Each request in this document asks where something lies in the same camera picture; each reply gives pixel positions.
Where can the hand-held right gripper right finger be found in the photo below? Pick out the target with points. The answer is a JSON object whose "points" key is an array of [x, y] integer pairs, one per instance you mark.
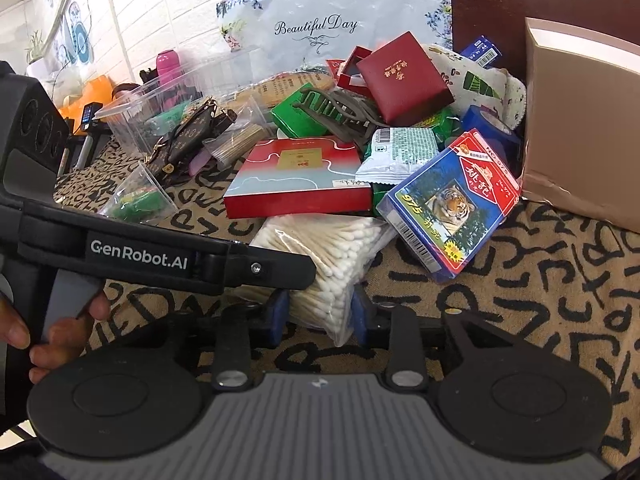
{"points": [[361, 310]]}

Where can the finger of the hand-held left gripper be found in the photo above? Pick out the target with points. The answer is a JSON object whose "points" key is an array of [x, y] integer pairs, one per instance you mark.
{"points": [[270, 270]]}

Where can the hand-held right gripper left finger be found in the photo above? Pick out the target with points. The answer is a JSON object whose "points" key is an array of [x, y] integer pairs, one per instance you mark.
{"points": [[279, 317]]}

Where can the bag of cotton swabs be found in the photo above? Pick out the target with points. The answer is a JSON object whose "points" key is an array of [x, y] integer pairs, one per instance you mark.
{"points": [[330, 255]]}

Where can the tan cardboard box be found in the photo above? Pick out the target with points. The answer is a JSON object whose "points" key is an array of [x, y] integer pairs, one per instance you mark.
{"points": [[585, 135]]}

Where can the clear plastic container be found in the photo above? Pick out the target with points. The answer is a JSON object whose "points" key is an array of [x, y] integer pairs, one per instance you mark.
{"points": [[135, 110]]}

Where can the person's left hand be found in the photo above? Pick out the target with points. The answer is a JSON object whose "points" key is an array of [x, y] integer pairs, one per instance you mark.
{"points": [[65, 350]]}

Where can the clear plastic cup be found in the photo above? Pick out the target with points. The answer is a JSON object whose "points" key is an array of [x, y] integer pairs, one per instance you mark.
{"points": [[135, 195]]}

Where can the large red flat box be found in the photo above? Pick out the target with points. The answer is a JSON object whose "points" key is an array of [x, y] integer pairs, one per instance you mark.
{"points": [[295, 180]]}

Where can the bag of toothpicks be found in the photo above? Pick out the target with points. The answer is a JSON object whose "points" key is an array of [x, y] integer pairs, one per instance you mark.
{"points": [[240, 144]]}

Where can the brown monogram phone case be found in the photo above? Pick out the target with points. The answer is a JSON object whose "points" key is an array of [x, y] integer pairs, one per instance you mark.
{"points": [[192, 135]]}

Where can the blue playing card box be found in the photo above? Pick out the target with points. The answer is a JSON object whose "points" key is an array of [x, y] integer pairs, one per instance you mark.
{"points": [[450, 205]]}

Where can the small device with screen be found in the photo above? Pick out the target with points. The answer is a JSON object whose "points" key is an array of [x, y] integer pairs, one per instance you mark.
{"points": [[91, 116]]}

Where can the white green snack packet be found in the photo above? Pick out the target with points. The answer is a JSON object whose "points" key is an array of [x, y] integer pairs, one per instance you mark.
{"points": [[400, 152]]}

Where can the orange bag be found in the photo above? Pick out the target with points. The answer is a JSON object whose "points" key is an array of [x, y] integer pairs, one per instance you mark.
{"points": [[85, 97]]}

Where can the grey hair claw clip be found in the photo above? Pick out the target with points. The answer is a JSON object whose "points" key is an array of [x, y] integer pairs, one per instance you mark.
{"points": [[340, 115]]}

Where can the black fluffy item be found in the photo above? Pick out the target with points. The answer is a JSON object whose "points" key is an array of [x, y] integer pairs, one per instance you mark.
{"points": [[149, 75]]}

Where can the pink bottle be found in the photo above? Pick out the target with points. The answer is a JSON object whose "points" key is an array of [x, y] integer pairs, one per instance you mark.
{"points": [[167, 67]]}

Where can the letter print blanket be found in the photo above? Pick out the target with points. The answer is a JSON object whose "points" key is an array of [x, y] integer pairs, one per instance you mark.
{"points": [[550, 310]]}

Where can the open small red box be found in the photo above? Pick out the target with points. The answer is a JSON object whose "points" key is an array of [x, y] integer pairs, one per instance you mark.
{"points": [[350, 67]]}

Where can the blue tape roll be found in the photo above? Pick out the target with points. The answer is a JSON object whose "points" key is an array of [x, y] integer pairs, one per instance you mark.
{"points": [[487, 127]]}

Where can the dark red jewelry box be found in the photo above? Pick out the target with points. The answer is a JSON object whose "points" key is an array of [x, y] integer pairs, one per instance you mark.
{"points": [[405, 80]]}

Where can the white patterned cloth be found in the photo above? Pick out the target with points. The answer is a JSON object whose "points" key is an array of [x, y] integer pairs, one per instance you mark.
{"points": [[480, 85]]}

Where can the floral plastic bag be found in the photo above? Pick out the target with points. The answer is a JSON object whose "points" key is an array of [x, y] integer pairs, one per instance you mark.
{"points": [[325, 5]]}

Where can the small blue box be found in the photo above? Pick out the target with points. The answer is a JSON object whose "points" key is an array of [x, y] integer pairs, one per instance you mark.
{"points": [[481, 51]]}

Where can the blue wall decal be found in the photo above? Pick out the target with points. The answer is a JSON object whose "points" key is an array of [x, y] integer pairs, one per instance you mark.
{"points": [[75, 35]]}

